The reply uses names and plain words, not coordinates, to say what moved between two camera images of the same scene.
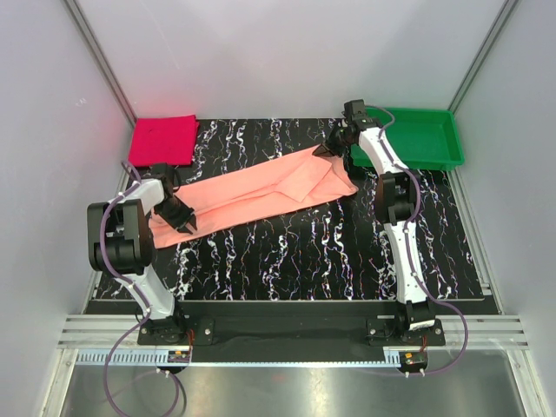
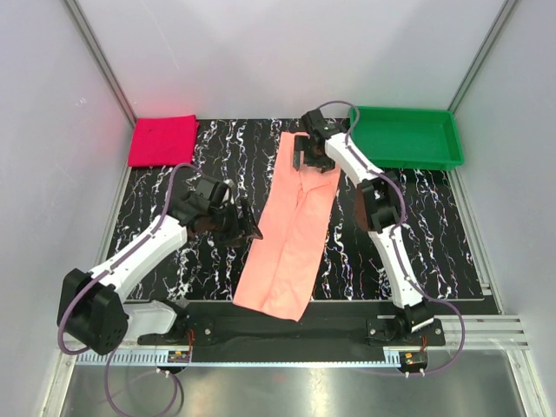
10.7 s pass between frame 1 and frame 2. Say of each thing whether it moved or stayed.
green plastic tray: stayed
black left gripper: moved
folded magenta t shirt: stayed
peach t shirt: moved
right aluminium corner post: stayed
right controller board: stayed
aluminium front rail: stayed
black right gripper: moved
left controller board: stayed
